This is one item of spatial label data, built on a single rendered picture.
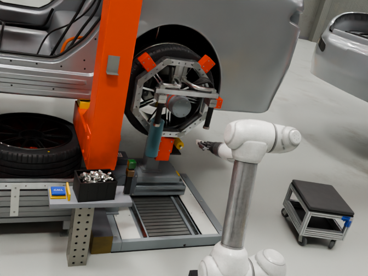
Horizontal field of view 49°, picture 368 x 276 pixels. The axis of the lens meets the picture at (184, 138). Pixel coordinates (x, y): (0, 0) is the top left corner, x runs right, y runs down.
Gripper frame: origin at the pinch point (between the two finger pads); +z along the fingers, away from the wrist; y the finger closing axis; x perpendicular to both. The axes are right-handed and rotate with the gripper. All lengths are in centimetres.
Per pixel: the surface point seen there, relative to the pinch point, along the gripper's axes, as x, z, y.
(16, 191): -12, 23, -108
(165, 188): -42, 43, -5
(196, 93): 31.0, 1.0, 0.2
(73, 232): -33, -3, -86
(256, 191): -70, 50, 88
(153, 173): -31, 50, -11
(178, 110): 20.8, 9.9, -7.9
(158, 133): 6.7, 17.7, -19.6
